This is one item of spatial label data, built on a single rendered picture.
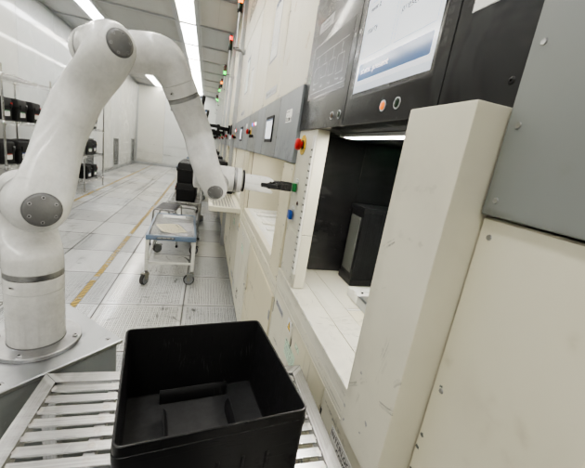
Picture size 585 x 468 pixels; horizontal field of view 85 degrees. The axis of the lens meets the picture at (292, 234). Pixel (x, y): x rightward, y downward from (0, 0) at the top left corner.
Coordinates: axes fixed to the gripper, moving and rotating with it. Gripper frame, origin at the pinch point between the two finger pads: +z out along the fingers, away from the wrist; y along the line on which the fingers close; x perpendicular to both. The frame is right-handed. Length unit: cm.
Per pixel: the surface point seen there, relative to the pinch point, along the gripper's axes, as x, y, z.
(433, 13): 36, 62, 3
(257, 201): -29, -139, 14
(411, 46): 32, 58, 3
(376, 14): 42, 42, 3
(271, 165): 0, -139, 21
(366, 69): 31, 42, 3
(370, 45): 36, 42, 3
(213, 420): -43, 57, -22
